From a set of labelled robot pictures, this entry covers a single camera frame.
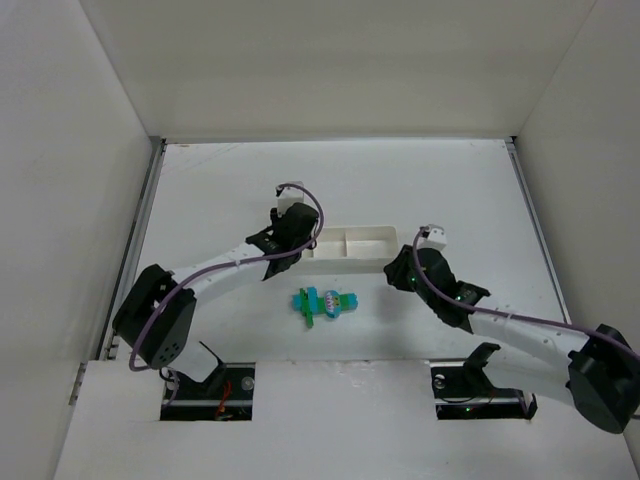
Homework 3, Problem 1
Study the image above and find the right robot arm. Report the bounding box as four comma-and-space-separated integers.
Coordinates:
383, 245, 639, 434

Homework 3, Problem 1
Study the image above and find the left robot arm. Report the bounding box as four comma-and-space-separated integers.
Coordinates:
113, 202, 323, 389

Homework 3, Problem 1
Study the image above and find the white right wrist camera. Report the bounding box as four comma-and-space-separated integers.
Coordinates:
417, 224, 447, 252

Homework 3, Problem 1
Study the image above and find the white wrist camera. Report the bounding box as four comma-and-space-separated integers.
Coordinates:
417, 224, 447, 252
276, 181, 305, 216

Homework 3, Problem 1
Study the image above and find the white three-compartment tray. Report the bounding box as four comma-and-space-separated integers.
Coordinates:
293, 226, 400, 275

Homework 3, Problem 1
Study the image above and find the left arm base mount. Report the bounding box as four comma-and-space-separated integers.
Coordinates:
160, 342, 256, 422

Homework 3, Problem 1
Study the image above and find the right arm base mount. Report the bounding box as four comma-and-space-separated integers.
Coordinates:
430, 342, 538, 421

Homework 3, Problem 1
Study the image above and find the teal and green lego figure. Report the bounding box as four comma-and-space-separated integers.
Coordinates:
291, 287, 358, 329

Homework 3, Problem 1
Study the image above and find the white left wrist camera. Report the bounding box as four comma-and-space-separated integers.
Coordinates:
276, 181, 305, 216

